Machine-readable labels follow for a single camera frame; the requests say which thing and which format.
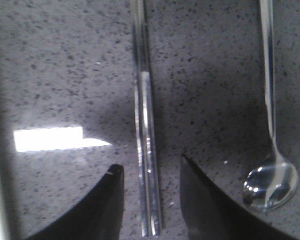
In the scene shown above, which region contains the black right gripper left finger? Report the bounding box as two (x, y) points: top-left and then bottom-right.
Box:
(27, 164), (125, 240)

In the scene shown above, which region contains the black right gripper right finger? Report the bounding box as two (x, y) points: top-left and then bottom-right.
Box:
(179, 153), (297, 240)

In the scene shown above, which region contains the silver metal chopstick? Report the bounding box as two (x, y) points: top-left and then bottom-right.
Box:
(137, 0), (162, 237)
(130, 0), (151, 238)

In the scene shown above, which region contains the silver metal spoon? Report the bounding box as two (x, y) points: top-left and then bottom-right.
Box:
(243, 0), (299, 212)

